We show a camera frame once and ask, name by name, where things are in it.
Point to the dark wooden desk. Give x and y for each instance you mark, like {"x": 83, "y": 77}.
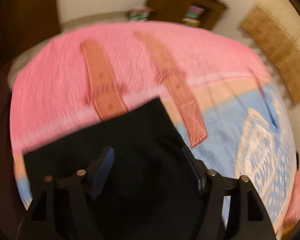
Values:
{"x": 175, "y": 10}

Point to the beige window curtain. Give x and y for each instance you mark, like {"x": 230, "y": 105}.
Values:
{"x": 275, "y": 26}

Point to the pink floral folded blanket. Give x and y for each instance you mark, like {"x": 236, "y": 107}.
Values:
{"x": 293, "y": 213}

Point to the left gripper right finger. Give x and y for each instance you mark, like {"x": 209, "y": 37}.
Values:
{"x": 231, "y": 208}

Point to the stacked books under desk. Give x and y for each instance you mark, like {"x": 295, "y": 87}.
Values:
{"x": 192, "y": 16}

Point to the black knit garment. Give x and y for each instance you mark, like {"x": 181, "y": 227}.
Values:
{"x": 148, "y": 193}

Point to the dark red patterned sleeve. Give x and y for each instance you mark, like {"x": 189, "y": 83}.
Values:
{"x": 11, "y": 207}

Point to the blue polka dot bedspread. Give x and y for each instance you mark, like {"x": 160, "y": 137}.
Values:
{"x": 217, "y": 92}

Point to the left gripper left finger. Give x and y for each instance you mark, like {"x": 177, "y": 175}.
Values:
{"x": 62, "y": 208}

